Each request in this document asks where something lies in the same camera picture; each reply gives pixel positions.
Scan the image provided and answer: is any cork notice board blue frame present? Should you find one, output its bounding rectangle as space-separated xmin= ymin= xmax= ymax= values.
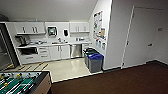
xmin=99 ymin=27 xmax=107 ymax=41

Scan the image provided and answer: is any black wall soap dispenser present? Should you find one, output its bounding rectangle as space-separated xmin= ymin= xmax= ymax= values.
xmin=63 ymin=29 xmax=69 ymax=37

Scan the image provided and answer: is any dark refrigerator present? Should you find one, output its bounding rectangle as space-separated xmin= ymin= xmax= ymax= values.
xmin=0 ymin=22 xmax=19 ymax=71

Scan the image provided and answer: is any grey bin black lid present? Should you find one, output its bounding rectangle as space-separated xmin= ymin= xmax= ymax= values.
xmin=83 ymin=47 xmax=96 ymax=63

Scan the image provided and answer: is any white drawer stack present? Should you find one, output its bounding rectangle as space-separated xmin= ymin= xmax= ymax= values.
xmin=37 ymin=46 xmax=51 ymax=63
xmin=82 ymin=43 xmax=93 ymax=54

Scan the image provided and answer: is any black and white wall notice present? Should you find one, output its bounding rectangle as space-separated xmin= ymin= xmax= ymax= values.
xmin=101 ymin=41 xmax=107 ymax=51

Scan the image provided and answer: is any stainless steel dishwasher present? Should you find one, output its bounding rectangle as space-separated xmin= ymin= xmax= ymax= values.
xmin=70 ymin=43 xmax=83 ymax=59

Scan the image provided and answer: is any dark door handle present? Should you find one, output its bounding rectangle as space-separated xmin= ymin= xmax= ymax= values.
xmin=146 ymin=42 xmax=154 ymax=47

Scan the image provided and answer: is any small blue wall notice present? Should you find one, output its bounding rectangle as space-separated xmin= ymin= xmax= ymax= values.
xmin=94 ymin=39 xmax=100 ymax=48

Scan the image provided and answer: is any grey bin blue lid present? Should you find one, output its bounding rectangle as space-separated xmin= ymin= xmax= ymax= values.
xmin=88 ymin=53 xmax=105 ymax=74

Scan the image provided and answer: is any stainless steel sink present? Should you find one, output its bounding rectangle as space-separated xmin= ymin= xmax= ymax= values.
xmin=51 ymin=40 xmax=68 ymax=45

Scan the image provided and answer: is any steel paper towel dispenser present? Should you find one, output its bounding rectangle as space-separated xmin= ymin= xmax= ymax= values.
xmin=47 ymin=26 xmax=58 ymax=37

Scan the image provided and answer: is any white two-door base cabinet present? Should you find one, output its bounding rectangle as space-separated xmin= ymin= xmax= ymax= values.
xmin=49 ymin=44 xmax=71 ymax=62

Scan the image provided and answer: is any black built-in microwave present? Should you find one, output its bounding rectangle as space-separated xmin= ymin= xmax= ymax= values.
xmin=20 ymin=47 xmax=39 ymax=56

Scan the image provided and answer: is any green field foosball table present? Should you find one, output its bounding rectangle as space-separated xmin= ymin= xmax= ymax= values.
xmin=0 ymin=70 xmax=53 ymax=94

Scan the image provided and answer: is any small teal wall notice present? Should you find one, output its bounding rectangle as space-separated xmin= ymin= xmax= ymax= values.
xmin=98 ymin=40 xmax=103 ymax=49

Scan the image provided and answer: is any white wide drawer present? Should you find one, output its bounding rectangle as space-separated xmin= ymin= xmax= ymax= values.
xmin=19 ymin=54 xmax=39 ymax=65

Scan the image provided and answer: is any white door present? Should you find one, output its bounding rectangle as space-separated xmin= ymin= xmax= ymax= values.
xmin=121 ymin=4 xmax=155 ymax=68

